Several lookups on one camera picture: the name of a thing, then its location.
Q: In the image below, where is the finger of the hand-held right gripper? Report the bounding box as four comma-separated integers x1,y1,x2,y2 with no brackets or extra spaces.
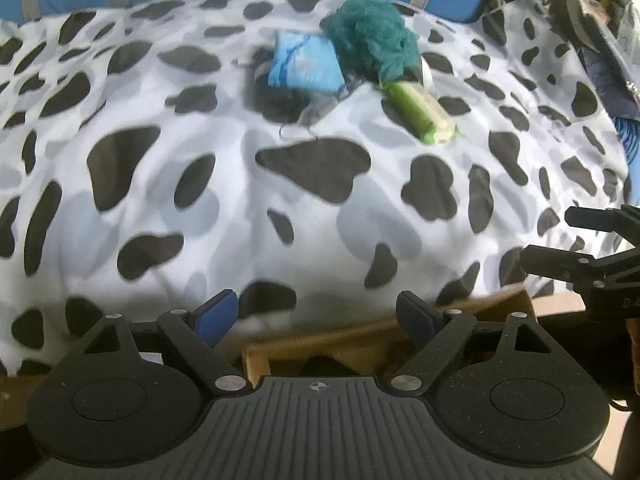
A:
565,205,640,246
520,245,640,289

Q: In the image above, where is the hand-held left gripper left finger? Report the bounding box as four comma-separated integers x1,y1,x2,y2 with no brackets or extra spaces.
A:
82,289,251,396

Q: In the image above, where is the cow print blanket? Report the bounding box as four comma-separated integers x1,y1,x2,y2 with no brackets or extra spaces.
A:
0,0,636,376

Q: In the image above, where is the pile of assorted clutter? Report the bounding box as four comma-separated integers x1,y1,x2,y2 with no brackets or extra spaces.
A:
492,0,640,121

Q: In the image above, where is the light blue soft packet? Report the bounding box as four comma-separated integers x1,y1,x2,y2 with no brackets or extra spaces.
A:
267,30,346,93

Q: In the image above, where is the teal mesh bath loofah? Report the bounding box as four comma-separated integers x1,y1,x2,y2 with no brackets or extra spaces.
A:
320,0,421,83

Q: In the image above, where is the green soft packet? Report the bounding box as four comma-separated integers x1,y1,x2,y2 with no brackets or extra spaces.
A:
380,80,461,146

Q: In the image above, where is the cardboard box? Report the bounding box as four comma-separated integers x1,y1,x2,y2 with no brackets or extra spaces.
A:
242,285,538,391

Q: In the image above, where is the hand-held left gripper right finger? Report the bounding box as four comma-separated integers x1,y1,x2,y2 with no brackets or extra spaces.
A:
391,291,557,393

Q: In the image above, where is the blue woven item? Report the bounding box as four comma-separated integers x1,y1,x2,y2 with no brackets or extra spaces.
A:
614,115,640,161

